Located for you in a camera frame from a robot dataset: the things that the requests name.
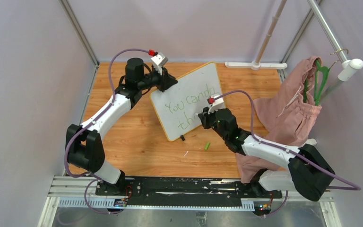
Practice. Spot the white rack base foot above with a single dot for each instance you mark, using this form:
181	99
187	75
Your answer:
256	66

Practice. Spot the pink cloth garment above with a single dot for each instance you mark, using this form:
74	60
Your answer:
291	113

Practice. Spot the yellow framed whiteboard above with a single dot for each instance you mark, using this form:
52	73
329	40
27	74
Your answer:
177	107

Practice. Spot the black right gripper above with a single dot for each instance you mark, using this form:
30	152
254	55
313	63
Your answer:
205	117

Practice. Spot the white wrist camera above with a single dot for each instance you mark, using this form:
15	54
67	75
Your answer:
158	61
215	103

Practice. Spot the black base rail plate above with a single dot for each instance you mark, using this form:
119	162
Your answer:
182	192

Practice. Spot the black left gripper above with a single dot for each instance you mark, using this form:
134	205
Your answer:
165	81

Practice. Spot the silver clothes rail pole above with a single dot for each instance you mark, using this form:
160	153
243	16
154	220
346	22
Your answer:
349	66

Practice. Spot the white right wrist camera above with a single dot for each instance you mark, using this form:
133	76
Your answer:
215	103

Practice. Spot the green clothes hanger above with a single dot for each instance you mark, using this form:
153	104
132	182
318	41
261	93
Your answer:
320	74

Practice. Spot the green marker cap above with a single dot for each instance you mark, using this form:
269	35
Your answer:
207	146

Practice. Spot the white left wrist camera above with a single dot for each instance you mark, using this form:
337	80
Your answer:
158	61

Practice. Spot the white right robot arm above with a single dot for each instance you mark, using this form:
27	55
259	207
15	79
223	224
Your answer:
302	164

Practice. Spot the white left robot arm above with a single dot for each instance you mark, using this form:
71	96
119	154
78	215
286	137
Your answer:
84	143

